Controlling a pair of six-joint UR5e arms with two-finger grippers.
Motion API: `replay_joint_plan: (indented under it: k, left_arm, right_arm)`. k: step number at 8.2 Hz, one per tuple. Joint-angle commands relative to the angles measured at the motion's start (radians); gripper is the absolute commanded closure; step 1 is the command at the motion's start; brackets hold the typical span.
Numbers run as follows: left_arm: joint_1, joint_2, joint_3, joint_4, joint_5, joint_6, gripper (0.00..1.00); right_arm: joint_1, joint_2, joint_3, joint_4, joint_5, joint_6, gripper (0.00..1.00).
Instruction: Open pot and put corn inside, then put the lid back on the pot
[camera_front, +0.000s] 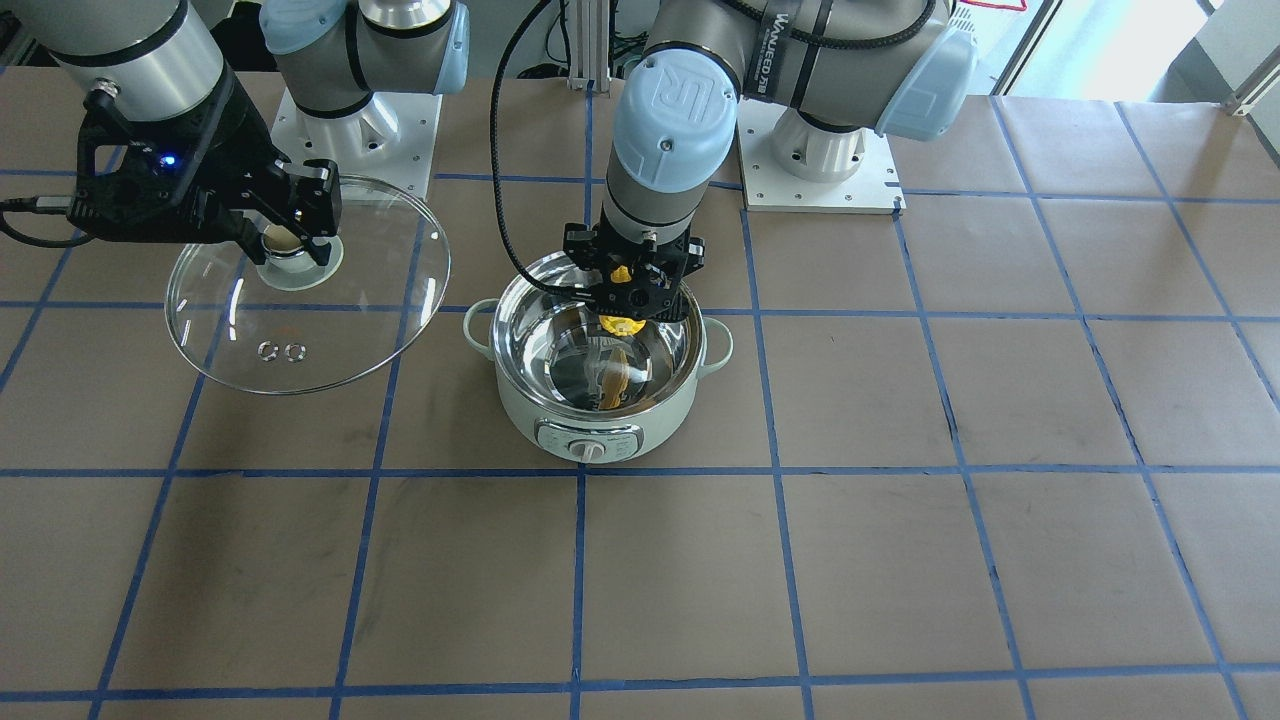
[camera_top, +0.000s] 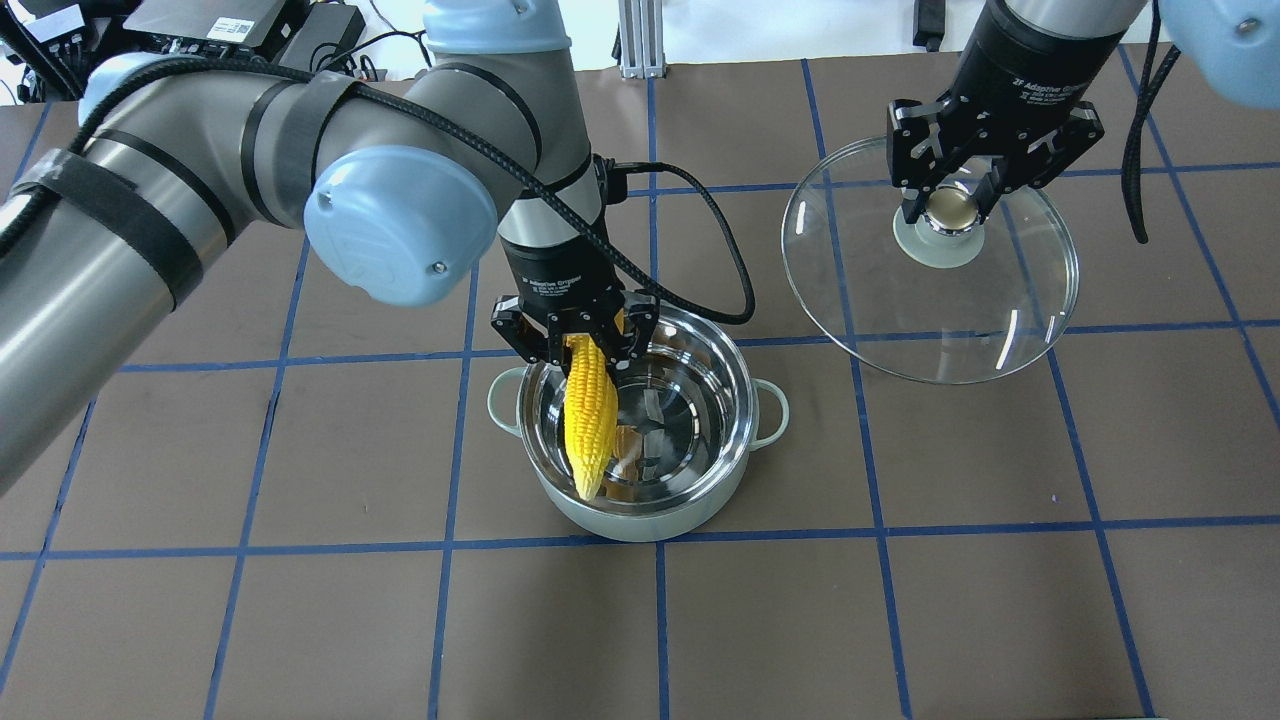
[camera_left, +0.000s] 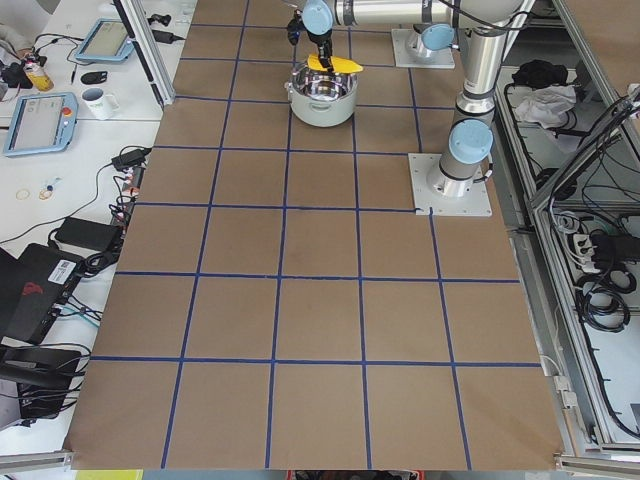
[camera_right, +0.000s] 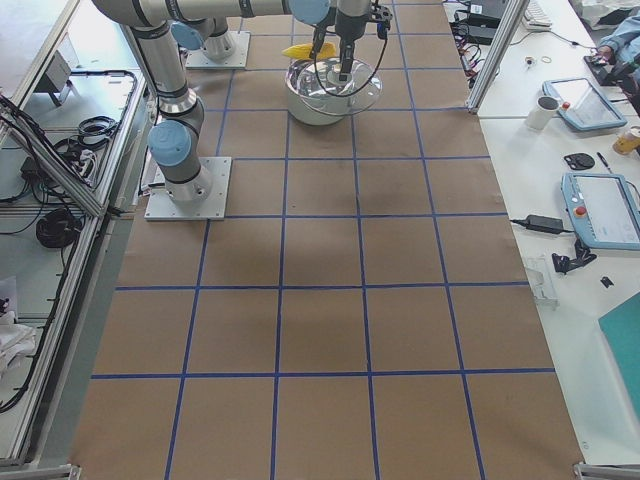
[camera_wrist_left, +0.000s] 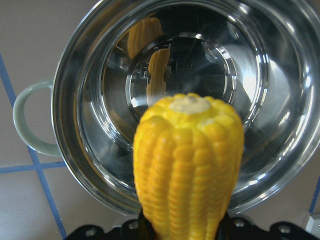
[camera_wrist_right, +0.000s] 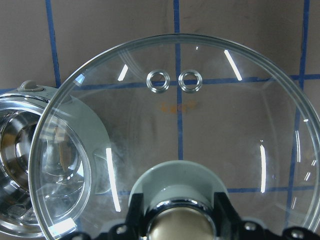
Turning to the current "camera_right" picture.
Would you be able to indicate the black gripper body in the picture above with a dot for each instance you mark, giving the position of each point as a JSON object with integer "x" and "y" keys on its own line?
{"x": 346, "y": 28}

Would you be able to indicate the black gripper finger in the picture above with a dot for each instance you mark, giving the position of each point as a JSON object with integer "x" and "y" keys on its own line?
{"x": 347, "y": 49}
{"x": 318, "y": 41}

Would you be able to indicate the yellow corn cob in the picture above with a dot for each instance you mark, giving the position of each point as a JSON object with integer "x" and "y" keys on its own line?
{"x": 304, "y": 51}

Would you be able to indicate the glass pot lid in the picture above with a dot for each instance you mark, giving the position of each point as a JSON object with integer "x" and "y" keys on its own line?
{"x": 368, "y": 94}

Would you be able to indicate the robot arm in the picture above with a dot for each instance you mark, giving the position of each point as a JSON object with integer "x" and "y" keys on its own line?
{"x": 191, "y": 34}
{"x": 173, "y": 142}

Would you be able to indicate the pale green electric pot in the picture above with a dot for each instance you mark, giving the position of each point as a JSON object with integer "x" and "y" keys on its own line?
{"x": 316, "y": 96}

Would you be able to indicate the white mug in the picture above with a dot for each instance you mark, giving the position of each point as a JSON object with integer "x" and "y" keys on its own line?
{"x": 543, "y": 111}

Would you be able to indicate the far blue teach pendant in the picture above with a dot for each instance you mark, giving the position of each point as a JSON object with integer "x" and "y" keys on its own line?
{"x": 583, "y": 106}

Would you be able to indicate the blue teach pendant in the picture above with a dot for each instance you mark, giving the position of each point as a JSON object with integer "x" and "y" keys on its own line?
{"x": 602, "y": 210}
{"x": 583, "y": 106}

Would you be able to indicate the black power adapter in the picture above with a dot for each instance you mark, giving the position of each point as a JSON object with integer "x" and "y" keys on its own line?
{"x": 544, "y": 224}

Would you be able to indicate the white power strip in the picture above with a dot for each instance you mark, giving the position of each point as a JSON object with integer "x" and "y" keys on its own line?
{"x": 85, "y": 164}

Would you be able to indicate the black pen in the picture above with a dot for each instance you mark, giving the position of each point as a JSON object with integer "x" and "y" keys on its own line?
{"x": 604, "y": 162}

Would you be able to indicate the near blue teach pendant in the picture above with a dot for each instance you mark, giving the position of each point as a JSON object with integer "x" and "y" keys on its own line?
{"x": 602, "y": 210}

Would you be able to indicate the teal cutting mat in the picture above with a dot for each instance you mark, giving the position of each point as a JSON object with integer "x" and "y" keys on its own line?
{"x": 620, "y": 327}

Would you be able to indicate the white crumpled cloth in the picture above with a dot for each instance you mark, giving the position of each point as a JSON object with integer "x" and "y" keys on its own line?
{"x": 17, "y": 340}

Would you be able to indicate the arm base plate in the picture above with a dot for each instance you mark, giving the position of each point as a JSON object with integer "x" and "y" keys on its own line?
{"x": 225, "y": 52}
{"x": 204, "y": 197}

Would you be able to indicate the aluminium frame post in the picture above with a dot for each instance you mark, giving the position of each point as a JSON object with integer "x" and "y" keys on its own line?
{"x": 508, "y": 25}

